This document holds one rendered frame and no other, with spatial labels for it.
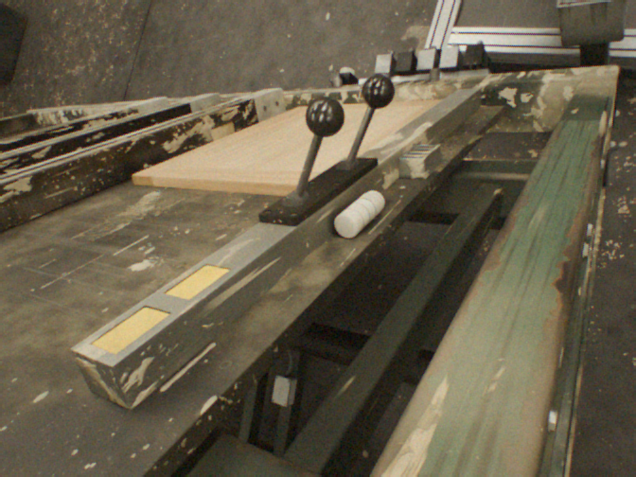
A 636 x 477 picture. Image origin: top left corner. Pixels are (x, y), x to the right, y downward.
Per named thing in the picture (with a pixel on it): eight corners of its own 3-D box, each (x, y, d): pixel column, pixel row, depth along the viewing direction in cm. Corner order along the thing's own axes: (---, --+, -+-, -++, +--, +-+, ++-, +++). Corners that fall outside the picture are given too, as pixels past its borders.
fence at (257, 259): (481, 106, 102) (481, 87, 101) (131, 411, 32) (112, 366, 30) (458, 107, 105) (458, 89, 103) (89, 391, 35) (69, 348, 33)
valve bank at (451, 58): (517, 63, 130) (502, 18, 110) (509, 113, 129) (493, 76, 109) (358, 77, 156) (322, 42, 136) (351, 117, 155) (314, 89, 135)
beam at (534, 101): (615, 116, 100) (622, 63, 96) (612, 132, 91) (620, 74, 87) (58, 131, 217) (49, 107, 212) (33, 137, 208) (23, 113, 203)
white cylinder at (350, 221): (358, 239, 51) (387, 212, 57) (355, 215, 50) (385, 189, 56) (335, 237, 52) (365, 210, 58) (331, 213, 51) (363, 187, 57)
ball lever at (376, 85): (363, 176, 61) (405, 80, 53) (350, 185, 58) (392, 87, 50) (340, 161, 62) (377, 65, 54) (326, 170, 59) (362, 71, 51)
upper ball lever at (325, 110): (316, 211, 52) (357, 103, 44) (297, 225, 49) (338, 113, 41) (290, 194, 53) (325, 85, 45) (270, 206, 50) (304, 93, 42)
